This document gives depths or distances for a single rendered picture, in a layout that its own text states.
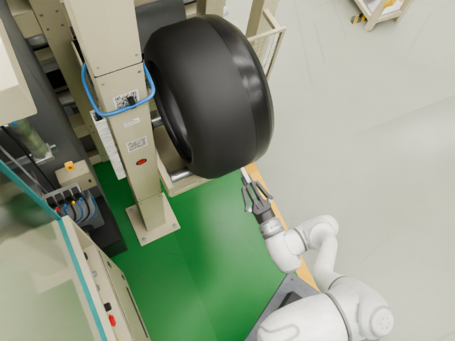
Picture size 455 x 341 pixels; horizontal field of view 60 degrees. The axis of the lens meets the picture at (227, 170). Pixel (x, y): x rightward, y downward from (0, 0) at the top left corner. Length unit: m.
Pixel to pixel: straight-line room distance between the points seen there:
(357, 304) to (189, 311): 1.62
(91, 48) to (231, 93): 0.49
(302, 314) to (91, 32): 0.79
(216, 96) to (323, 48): 2.28
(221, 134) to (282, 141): 1.64
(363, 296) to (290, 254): 0.55
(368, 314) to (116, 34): 0.86
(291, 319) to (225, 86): 0.72
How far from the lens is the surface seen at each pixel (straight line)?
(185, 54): 1.31
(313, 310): 1.00
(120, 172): 1.64
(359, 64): 3.49
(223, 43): 1.35
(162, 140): 1.92
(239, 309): 2.54
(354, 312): 1.02
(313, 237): 1.53
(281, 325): 0.99
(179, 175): 1.72
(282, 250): 1.52
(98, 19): 0.94
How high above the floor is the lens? 2.52
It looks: 67 degrees down
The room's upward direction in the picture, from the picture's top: 16 degrees clockwise
